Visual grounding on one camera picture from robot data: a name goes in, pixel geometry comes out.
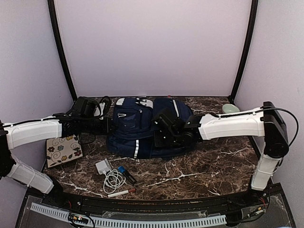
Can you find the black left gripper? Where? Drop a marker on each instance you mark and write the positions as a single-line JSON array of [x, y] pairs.
[[108, 122]]

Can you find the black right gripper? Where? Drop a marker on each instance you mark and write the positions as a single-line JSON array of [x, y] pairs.
[[158, 142]]

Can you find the navy blue student backpack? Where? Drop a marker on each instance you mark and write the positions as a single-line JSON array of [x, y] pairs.
[[137, 118]]

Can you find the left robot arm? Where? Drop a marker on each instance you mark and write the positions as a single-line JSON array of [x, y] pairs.
[[87, 115]]

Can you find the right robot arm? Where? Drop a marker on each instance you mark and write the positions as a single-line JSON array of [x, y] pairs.
[[264, 121]]

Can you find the black marker blue cap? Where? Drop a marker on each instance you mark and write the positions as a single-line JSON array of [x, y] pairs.
[[127, 175]]

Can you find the green ceramic bowl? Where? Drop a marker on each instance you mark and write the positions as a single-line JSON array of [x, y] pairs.
[[229, 109]]

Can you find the white pen red cap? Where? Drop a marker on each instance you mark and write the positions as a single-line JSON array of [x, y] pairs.
[[121, 193]]

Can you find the small circuit board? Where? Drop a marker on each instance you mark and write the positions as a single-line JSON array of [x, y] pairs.
[[77, 219]]

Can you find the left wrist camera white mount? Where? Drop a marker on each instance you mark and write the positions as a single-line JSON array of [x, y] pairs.
[[102, 107]]

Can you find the white charger with cable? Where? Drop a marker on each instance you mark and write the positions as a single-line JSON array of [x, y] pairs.
[[113, 179]]

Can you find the black front rail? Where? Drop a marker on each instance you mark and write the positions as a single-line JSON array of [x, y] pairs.
[[225, 204]]

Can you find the white slotted cable duct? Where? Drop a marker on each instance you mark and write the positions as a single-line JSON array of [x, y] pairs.
[[128, 220]]

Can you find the black frame post left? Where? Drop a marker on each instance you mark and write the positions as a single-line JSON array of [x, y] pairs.
[[60, 48]]

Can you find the black frame post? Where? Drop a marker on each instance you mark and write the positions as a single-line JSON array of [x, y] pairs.
[[245, 51], [60, 48]]

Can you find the black frame post right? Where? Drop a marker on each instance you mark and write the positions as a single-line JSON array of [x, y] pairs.
[[245, 51]]

